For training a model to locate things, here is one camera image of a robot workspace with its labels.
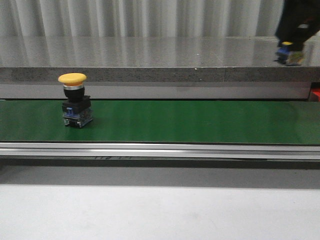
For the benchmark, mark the red plastic tray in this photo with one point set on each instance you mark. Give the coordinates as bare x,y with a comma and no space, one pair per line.
314,95

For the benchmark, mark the aluminium conveyor rail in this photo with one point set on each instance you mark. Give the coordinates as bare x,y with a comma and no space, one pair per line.
231,151

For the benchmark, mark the green conveyor belt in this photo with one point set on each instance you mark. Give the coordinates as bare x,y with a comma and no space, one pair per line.
166,121

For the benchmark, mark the grey granite counter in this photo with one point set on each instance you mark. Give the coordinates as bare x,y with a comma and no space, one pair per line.
155,67

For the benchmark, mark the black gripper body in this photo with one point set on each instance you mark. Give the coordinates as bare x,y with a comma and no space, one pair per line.
299,21

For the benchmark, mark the white pleated curtain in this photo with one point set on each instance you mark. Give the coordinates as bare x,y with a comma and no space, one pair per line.
139,18

